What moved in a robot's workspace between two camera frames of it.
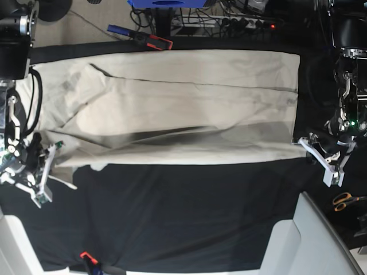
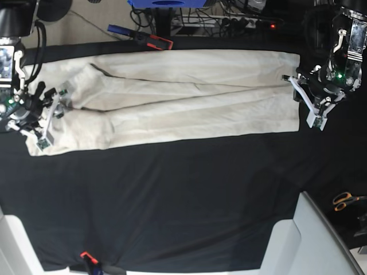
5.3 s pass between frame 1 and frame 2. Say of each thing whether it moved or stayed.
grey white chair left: stayed
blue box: stayed
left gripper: moved
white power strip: stayed
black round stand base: stayed
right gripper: moved
